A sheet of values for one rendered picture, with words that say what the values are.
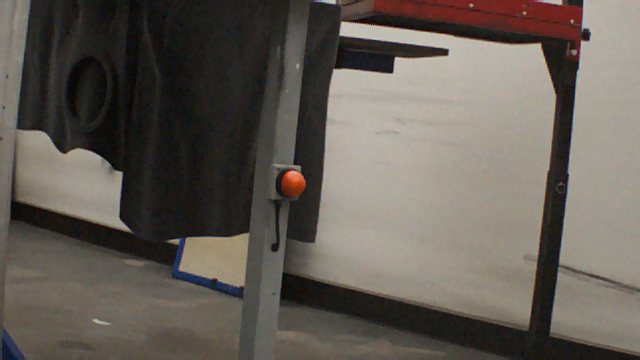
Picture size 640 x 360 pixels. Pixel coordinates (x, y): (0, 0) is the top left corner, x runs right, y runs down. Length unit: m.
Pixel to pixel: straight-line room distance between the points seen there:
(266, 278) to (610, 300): 2.31
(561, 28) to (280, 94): 1.59
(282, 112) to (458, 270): 2.67
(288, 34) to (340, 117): 3.08
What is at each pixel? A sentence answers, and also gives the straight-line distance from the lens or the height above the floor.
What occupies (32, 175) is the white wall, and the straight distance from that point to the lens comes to 6.92.
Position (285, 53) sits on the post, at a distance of 1.83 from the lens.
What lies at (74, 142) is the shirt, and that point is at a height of 0.67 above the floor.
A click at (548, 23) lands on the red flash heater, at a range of 3.30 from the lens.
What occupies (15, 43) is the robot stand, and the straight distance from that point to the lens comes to 1.66.
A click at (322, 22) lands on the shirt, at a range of 2.24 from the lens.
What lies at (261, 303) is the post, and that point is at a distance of 1.85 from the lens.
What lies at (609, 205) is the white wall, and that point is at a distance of 4.04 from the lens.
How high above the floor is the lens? 0.75
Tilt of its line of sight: 3 degrees down
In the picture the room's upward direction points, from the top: 6 degrees clockwise
